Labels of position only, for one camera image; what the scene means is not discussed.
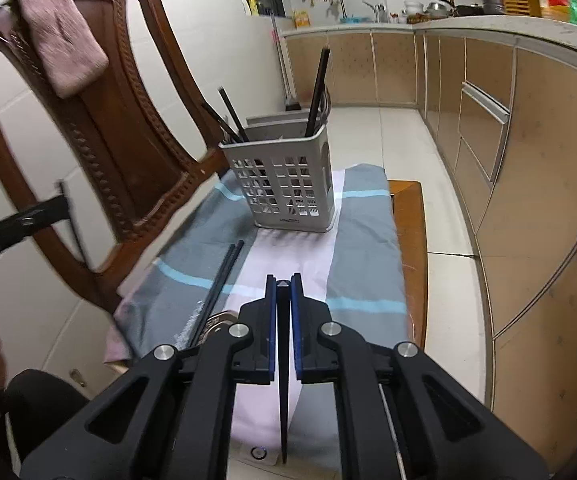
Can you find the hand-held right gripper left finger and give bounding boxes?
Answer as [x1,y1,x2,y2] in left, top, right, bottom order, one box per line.
[18,274,276,480]

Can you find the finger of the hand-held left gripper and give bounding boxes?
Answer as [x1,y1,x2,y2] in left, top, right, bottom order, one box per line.
[0,180,92,271]

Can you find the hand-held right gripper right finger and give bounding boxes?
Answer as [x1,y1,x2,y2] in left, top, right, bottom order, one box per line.
[291,273,551,480]

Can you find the grey plastic utensil basket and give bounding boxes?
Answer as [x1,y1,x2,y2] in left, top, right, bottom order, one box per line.
[217,94,339,233]

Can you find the grey pink checked cloth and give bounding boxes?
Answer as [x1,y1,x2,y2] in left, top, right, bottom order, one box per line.
[103,162,411,461]

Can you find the carved wooden chair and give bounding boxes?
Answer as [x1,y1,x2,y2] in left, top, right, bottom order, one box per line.
[0,0,249,316]

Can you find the wooden table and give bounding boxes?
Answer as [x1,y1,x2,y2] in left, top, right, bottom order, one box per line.
[103,180,429,373]

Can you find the pink towel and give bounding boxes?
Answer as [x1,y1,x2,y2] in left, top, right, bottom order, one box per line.
[12,0,110,100]

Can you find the beige kitchen cabinets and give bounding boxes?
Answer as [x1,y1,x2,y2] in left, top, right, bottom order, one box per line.
[278,27,577,461]

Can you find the black frying pan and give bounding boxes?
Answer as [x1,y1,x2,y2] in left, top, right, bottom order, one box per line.
[428,0,481,17]

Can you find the speckled white countertop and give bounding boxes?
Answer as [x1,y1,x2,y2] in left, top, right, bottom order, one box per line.
[278,12,577,46]

